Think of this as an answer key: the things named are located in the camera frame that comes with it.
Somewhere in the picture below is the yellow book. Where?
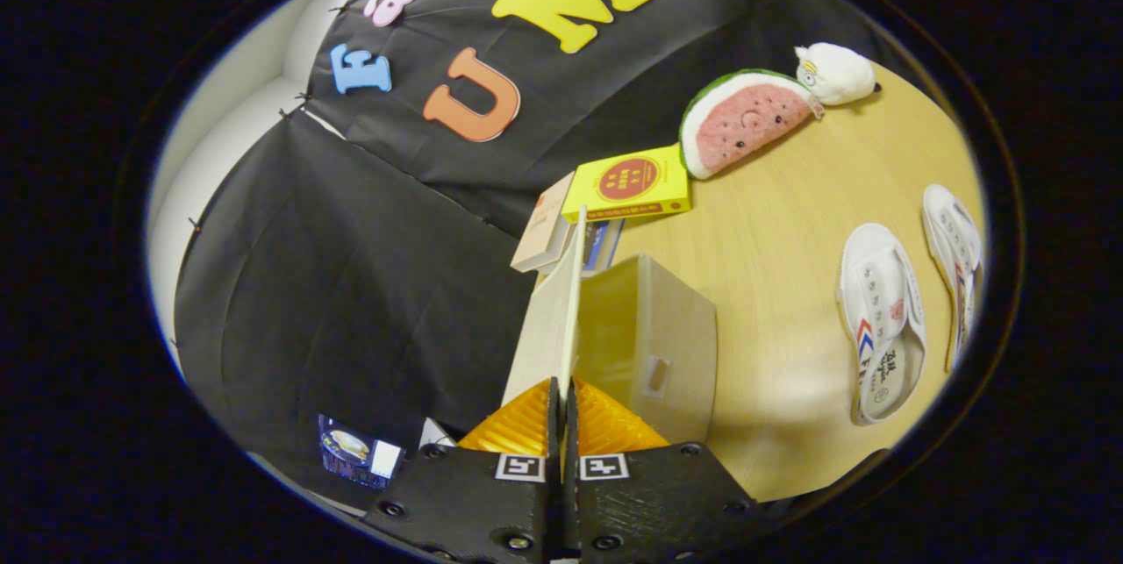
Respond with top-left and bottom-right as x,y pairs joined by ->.
561,143 -> 692,224

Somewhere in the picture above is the blue printed packet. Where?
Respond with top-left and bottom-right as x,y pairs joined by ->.
318,413 -> 404,490

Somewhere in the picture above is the blue book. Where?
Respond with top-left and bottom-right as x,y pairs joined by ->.
581,218 -> 626,274

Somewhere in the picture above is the watermelon slice plush toy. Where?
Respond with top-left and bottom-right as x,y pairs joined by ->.
678,68 -> 826,181

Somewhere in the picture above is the white plush toy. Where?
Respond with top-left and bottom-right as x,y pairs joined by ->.
794,42 -> 881,106

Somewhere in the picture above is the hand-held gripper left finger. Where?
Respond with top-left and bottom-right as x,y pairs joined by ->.
361,377 -> 562,564

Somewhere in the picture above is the white canvas shoe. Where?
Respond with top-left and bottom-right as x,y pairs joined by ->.
838,224 -> 927,426
921,184 -> 984,372

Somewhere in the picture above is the beige fabric storage box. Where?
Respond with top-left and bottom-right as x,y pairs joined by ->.
502,206 -> 719,446

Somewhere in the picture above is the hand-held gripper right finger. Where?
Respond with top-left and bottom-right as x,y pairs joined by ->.
563,377 -> 777,564

